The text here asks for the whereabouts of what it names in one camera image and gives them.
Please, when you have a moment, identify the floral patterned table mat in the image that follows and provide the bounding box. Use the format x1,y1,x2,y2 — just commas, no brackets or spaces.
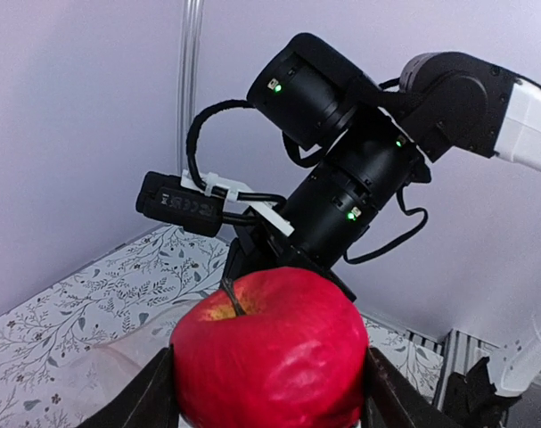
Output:
0,222,449,428

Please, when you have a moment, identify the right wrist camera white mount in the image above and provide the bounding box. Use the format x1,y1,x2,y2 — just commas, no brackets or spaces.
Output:
135,170,296,237

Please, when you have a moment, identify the red apple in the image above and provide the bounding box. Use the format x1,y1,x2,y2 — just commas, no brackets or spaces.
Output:
170,267,369,427

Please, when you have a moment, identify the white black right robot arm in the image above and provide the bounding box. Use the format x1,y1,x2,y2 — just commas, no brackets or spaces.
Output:
238,33,541,268

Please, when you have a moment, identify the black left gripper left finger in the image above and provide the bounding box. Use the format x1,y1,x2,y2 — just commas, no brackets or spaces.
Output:
79,347,179,428

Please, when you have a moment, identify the aluminium front rail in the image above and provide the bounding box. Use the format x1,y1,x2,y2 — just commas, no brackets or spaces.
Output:
406,329,496,410

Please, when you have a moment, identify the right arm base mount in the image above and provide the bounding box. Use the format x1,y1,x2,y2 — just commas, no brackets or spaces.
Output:
442,357,521,428

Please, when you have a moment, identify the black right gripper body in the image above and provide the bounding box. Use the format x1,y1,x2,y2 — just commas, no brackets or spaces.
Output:
223,225,357,302

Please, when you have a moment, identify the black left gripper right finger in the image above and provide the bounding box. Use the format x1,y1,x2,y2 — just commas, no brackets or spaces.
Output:
361,347,460,428

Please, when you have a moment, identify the right aluminium frame post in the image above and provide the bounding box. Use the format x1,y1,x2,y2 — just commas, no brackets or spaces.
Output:
176,0,205,172

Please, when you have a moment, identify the clear zip top bag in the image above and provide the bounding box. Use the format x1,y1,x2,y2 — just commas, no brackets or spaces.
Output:
56,300,198,400

